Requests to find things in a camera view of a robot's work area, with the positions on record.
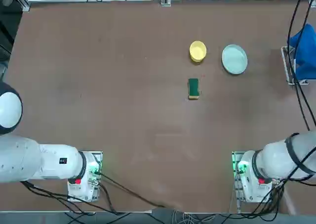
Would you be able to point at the green and yellow sponge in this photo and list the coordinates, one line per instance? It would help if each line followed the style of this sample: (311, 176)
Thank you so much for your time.
(193, 87)

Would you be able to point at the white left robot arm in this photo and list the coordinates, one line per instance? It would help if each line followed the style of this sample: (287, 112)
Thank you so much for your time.
(49, 160)

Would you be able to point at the blue cloth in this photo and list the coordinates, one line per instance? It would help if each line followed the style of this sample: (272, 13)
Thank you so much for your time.
(306, 51)

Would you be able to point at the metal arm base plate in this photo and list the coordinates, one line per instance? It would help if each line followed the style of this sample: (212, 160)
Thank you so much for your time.
(234, 157)
(99, 157)

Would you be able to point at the small yellow dish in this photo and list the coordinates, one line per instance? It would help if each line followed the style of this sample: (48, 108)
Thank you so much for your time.
(198, 50)

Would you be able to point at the pale green plate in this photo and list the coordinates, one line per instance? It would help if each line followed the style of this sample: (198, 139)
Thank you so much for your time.
(234, 59)

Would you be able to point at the white metal rack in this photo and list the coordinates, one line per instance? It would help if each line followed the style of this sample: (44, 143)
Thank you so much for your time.
(286, 61)

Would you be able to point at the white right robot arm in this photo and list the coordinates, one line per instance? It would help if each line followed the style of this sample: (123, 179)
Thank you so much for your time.
(271, 160)

